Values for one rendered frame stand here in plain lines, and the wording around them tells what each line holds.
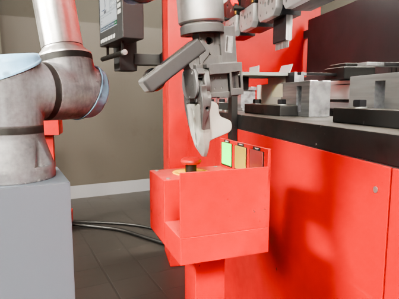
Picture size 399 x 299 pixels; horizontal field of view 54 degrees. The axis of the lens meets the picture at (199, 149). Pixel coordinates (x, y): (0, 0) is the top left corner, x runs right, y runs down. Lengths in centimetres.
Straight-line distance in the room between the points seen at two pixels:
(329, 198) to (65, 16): 63
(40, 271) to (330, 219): 53
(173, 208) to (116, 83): 315
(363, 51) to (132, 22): 115
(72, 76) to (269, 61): 152
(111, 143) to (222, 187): 322
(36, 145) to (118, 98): 306
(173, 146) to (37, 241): 140
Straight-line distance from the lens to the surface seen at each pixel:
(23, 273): 78
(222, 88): 64
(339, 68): 135
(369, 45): 179
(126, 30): 217
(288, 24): 127
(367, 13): 183
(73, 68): 84
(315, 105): 107
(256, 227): 68
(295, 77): 118
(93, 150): 378
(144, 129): 389
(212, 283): 76
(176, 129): 206
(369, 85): 85
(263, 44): 220
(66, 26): 88
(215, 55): 65
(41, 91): 77
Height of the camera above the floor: 92
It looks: 7 degrees down
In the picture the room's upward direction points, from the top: straight up
